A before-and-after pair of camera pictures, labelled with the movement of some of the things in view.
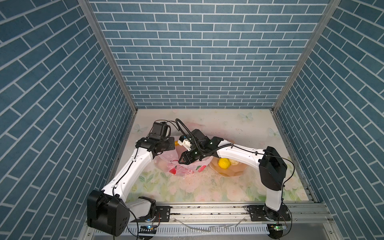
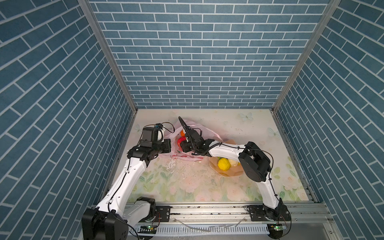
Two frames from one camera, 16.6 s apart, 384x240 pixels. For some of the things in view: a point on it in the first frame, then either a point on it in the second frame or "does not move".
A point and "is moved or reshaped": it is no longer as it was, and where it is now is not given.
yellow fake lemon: [224, 163] does not move
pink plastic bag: [169, 161] is moved or reshaped
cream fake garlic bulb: [234, 162] does not move
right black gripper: [186, 158] does not move
